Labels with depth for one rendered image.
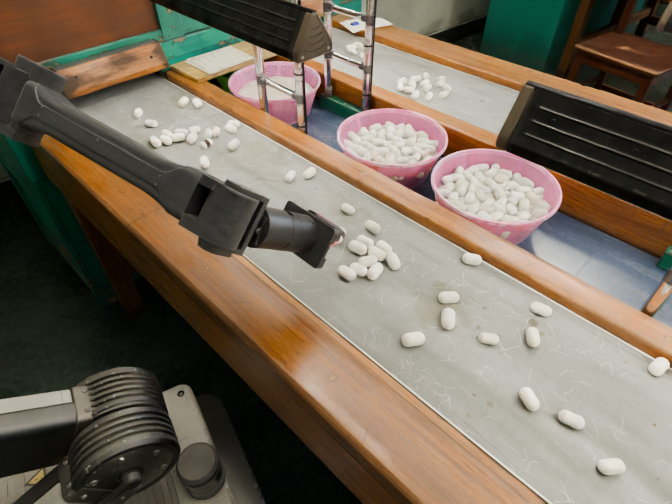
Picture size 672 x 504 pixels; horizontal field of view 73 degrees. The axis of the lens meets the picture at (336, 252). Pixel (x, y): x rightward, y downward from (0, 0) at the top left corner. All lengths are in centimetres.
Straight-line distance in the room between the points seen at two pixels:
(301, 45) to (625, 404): 71
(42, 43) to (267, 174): 68
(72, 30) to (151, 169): 90
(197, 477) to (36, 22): 111
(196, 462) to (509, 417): 50
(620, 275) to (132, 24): 136
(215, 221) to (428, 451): 38
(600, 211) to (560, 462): 59
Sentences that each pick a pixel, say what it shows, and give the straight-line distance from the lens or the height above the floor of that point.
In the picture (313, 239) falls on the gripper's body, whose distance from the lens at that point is 65.
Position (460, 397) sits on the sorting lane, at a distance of 69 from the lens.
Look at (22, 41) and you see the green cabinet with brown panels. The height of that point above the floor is 93.
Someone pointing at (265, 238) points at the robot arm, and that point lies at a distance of 58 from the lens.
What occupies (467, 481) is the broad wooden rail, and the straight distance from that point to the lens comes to 62.
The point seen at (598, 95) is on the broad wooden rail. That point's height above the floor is 76.
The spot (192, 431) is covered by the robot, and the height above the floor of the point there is 47.
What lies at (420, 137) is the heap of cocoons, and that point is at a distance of 119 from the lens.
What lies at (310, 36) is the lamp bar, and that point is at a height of 108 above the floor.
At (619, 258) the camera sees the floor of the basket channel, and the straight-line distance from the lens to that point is 109.
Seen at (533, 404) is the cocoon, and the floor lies 76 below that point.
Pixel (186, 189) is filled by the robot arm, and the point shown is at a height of 102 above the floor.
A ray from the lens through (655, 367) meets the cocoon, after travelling 82.
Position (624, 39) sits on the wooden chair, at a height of 46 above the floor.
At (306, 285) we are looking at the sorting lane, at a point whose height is 74.
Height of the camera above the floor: 133
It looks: 44 degrees down
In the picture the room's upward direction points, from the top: straight up
